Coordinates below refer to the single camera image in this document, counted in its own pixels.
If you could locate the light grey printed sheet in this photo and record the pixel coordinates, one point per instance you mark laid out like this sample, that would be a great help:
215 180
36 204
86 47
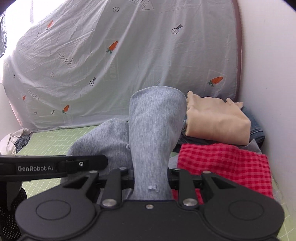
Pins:
77 63

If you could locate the folded blue denim jeans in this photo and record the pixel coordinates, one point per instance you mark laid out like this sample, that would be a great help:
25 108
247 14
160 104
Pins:
256 133

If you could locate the green grid mat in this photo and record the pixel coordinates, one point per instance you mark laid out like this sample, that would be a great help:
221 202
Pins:
58 142

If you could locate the blue plaid shirt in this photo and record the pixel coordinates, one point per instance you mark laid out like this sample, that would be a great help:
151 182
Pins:
21 142

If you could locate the folded beige garment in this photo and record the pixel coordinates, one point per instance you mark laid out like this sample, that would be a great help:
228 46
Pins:
217 120

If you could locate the red checked cloth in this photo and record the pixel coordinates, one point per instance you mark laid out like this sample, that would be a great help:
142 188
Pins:
243 167

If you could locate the white crumpled cloth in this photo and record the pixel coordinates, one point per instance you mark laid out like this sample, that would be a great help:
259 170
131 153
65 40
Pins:
8 142

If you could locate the grey knit garment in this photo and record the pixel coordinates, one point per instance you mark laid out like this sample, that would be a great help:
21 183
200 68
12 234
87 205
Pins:
143 143

